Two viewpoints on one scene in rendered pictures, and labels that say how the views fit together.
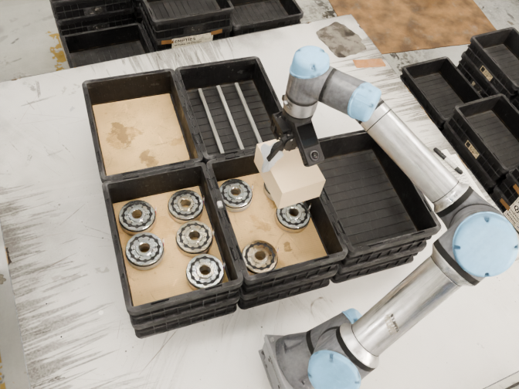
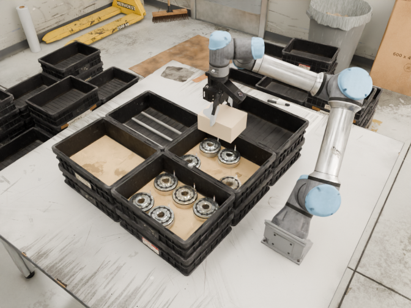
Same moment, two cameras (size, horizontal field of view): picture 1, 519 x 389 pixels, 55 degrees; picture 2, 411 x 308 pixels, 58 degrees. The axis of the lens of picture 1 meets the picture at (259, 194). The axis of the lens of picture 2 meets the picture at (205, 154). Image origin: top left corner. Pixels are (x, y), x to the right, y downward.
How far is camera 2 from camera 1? 0.58 m
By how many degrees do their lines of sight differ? 20
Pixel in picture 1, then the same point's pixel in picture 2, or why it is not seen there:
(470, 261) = (355, 92)
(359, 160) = not seen: hidden behind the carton
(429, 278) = (339, 116)
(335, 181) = not seen: hidden behind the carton
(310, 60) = (221, 36)
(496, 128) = (281, 88)
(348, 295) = (284, 188)
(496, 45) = not seen: hidden behind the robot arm
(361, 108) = (259, 49)
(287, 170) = (224, 118)
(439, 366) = (353, 195)
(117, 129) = (88, 167)
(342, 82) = (242, 40)
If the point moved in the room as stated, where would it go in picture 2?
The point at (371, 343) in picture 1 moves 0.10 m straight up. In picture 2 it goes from (333, 169) to (339, 148)
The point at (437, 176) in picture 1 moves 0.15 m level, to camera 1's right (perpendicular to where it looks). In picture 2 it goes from (306, 74) to (338, 66)
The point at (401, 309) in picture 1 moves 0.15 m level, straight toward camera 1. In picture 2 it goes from (336, 140) to (335, 169)
